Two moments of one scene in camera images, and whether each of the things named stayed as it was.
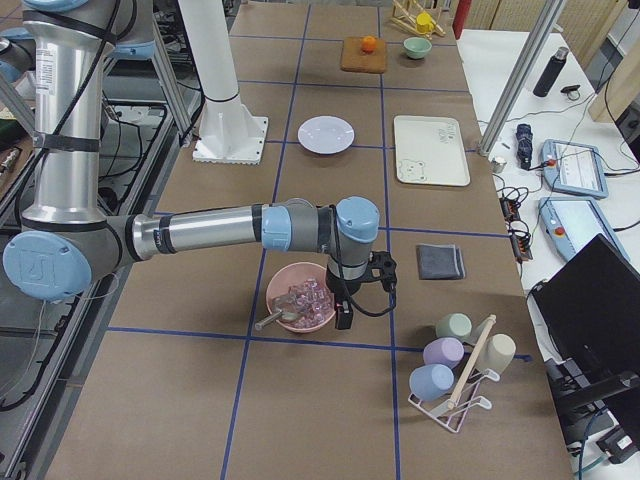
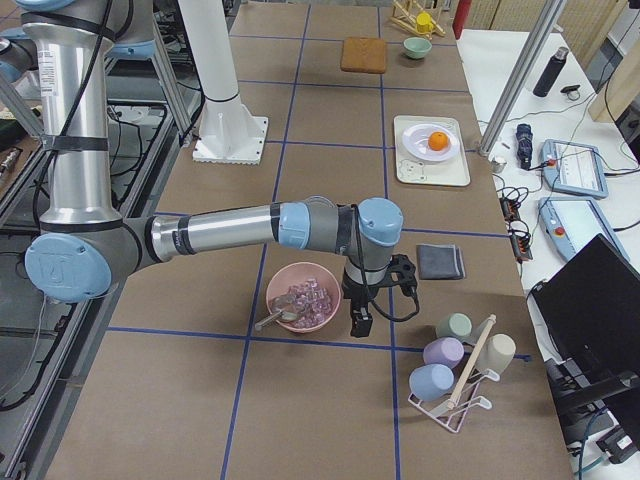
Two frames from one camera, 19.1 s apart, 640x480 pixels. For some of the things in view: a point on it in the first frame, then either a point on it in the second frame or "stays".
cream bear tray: [431, 151] stays
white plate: [325, 135] → [430, 142]
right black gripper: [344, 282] → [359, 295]
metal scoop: [274, 317] stays
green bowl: [416, 47] stays
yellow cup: [424, 23] stays
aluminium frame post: [521, 75] stays
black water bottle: [550, 74] stays
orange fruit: [369, 44] → [438, 141]
